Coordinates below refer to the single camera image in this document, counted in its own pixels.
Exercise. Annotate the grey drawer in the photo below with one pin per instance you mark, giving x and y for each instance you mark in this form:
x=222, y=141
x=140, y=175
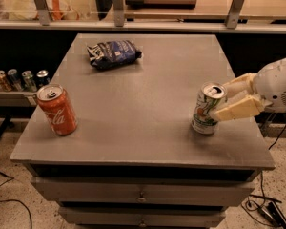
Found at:
x=143, y=191
x=141, y=217

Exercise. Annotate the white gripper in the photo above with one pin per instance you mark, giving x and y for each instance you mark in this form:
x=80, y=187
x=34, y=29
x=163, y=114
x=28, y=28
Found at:
x=276, y=84

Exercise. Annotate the grey drawer cabinet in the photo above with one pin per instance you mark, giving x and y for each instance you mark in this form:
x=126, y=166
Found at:
x=135, y=122

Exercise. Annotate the green silver can on shelf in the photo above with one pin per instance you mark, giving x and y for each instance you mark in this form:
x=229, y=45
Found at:
x=29, y=80

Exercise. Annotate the blue silver can on shelf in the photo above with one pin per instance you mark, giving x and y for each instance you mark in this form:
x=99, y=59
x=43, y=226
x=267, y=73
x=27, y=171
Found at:
x=15, y=79

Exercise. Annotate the orange white bag behind glass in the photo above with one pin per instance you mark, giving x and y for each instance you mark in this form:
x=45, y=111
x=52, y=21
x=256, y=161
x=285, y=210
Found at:
x=48, y=10

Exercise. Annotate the lower grey drawer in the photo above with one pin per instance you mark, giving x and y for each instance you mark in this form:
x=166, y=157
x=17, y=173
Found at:
x=141, y=217

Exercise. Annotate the upper grey drawer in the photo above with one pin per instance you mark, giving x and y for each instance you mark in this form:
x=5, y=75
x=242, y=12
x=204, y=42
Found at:
x=143, y=191

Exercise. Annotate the orange can on shelf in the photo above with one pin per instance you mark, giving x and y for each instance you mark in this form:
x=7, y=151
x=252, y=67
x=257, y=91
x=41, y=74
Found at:
x=4, y=82

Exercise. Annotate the red coke can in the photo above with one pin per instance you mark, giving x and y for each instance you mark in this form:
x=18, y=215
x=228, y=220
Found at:
x=54, y=101

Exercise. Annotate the blue chip bag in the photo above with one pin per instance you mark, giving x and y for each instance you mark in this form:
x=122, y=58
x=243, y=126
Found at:
x=111, y=54

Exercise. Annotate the black power strip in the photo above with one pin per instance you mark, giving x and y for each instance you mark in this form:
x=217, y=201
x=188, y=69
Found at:
x=277, y=214

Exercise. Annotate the dark blue can on shelf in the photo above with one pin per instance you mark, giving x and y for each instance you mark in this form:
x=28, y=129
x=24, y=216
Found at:
x=43, y=78

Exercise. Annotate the white green 7up can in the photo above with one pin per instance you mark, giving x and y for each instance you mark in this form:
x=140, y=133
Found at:
x=208, y=97

